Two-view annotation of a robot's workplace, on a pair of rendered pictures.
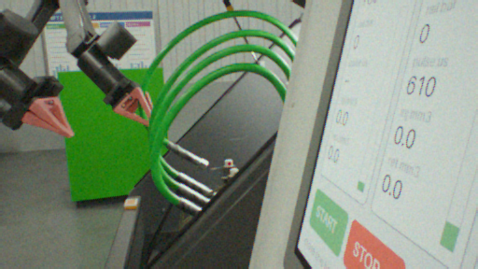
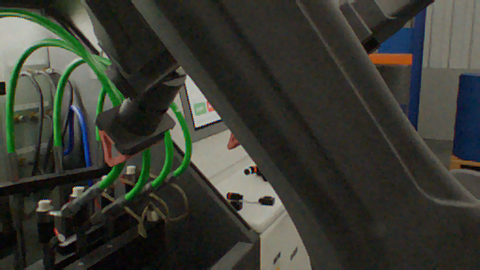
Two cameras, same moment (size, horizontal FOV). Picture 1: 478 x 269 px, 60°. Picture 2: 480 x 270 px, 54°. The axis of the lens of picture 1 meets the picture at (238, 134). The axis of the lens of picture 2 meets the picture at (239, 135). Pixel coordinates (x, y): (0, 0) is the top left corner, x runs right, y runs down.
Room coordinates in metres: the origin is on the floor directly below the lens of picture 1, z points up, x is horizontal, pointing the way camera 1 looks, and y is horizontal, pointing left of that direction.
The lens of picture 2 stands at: (1.33, 0.70, 1.37)
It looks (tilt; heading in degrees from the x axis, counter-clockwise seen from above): 11 degrees down; 212
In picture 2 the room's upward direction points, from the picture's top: straight up
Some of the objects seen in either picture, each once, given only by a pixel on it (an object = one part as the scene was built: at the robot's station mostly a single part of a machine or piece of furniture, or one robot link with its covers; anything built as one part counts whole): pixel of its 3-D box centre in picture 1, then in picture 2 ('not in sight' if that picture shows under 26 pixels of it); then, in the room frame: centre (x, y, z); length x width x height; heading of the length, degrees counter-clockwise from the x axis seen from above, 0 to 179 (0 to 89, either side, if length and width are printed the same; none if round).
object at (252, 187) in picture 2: not in sight; (268, 180); (0.16, 0.07, 0.97); 0.70 x 0.22 x 0.03; 9
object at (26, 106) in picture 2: not in sight; (35, 113); (0.68, -0.27, 1.20); 0.13 x 0.03 x 0.31; 9
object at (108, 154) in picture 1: (117, 132); not in sight; (4.30, 1.27, 0.65); 0.95 x 0.86 x 1.30; 107
